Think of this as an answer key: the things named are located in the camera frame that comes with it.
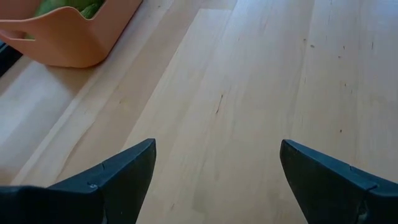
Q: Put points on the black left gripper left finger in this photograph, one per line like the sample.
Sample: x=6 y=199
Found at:
x=77 y=205

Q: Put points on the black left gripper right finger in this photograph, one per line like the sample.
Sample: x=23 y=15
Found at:
x=342 y=202

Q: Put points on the green toy cucumber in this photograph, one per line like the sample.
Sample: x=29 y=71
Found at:
x=62 y=4
x=91 y=12

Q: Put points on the orange plastic basket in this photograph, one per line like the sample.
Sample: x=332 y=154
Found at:
x=77 y=43

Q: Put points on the black aluminium frame rail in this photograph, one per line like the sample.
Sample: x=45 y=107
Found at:
x=7 y=59

